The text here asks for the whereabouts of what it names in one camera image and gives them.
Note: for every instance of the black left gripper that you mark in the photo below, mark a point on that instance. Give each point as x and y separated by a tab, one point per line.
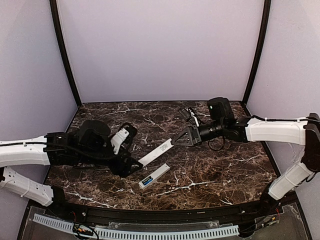
122	165

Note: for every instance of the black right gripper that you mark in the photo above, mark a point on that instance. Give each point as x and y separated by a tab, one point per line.
195	135

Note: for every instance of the grey remote battery cover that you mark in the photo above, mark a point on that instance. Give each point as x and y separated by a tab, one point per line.
157	152

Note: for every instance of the white remote control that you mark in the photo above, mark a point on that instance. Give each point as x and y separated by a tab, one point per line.
155	175

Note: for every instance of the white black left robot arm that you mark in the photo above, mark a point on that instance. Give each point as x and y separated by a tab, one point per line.
91	144

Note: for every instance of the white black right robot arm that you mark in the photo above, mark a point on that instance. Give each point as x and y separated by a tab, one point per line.
303	131

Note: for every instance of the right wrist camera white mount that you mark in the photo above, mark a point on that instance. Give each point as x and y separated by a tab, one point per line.
190	116

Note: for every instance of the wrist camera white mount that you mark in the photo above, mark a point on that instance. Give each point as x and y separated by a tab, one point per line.
118	139
190	116

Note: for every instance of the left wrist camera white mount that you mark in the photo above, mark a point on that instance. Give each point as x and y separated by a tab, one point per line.
118	139

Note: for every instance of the left white cable duct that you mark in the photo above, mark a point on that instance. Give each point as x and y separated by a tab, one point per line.
54	223

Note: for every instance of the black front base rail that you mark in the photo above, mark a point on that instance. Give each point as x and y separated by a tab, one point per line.
236	214

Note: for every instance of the black right frame post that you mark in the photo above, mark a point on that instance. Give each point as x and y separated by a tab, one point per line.
258	51

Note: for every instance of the black frame post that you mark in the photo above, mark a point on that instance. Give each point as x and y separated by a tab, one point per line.
63	51
258	51

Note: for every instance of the black left frame post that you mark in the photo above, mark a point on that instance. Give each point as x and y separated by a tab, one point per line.
63	51

